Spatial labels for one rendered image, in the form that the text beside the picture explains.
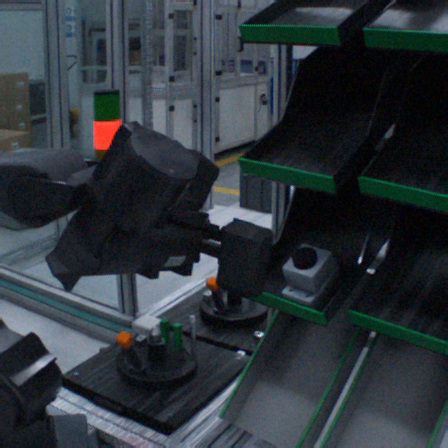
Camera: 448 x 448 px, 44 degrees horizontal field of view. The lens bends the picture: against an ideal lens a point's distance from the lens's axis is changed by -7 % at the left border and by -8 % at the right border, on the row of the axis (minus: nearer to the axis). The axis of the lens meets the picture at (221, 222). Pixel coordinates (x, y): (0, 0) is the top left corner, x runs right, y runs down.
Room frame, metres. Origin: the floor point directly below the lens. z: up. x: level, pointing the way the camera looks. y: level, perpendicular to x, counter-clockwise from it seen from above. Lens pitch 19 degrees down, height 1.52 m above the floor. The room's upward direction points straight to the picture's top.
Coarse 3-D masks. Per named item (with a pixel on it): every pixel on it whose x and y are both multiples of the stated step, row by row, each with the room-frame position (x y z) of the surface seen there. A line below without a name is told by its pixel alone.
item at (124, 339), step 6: (132, 330) 0.82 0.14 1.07; (120, 336) 0.79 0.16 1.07; (126, 336) 0.79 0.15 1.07; (132, 336) 0.80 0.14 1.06; (120, 342) 0.78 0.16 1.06; (126, 342) 0.78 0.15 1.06; (126, 348) 0.79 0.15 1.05; (132, 348) 0.80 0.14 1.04; (126, 354) 0.80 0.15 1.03; (132, 354) 0.80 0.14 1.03; (132, 360) 0.80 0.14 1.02; (138, 360) 0.81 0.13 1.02; (132, 366) 0.81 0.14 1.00; (138, 366) 0.81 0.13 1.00
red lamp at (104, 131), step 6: (120, 120) 1.07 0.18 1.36; (96, 126) 1.04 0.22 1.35; (102, 126) 1.04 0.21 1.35; (108, 126) 1.04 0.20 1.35; (114, 126) 1.04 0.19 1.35; (96, 132) 1.04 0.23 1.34; (102, 132) 1.04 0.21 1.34; (108, 132) 1.04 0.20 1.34; (114, 132) 1.04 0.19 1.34; (96, 138) 1.04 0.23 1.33; (102, 138) 1.04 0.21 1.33; (108, 138) 1.04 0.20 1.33; (96, 144) 1.04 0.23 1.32; (102, 144) 1.04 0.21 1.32; (108, 144) 1.04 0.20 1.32
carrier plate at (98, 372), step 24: (96, 360) 0.88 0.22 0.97; (216, 360) 0.89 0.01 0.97; (240, 360) 0.89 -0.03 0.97; (72, 384) 0.81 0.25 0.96; (96, 384) 0.80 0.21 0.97; (120, 384) 0.80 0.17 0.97; (192, 384) 0.81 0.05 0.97; (216, 384) 0.81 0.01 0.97; (144, 408) 0.74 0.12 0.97; (168, 408) 0.74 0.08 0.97; (192, 408) 0.74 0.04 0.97; (168, 432) 0.70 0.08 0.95
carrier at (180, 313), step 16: (176, 304) 1.11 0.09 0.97; (192, 304) 1.11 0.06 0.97; (208, 304) 1.07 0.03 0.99; (224, 304) 1.07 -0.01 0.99; (240, 304) 1.07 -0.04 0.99; (256, 304) 1.07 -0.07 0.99; (176, 320) 1.04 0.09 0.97; (208, 320) 1.03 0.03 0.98; (224, 320) 1.01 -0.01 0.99; (240, 320) 1.01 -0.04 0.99; (256, 320) 1.02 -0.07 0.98; (208, 336) 0.97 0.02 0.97; (224, 336) 0.97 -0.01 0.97; (240, 336) 0.97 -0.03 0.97
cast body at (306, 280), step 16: (304, 256) 0.63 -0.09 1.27; (320, 256) 0.64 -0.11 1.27; (288, 272) 0.64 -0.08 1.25; (304, 272) 0.62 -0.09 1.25; (320, 272) 0.62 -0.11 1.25; (336, 272) 0.65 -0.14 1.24; (288, 288) 0.64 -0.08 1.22; (304, 288) 0.63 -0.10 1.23; (320, 288) 0.63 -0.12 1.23; (336, 288) 0.65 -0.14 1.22; (304, 304) 0.62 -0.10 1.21; (320, 304) 0.63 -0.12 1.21
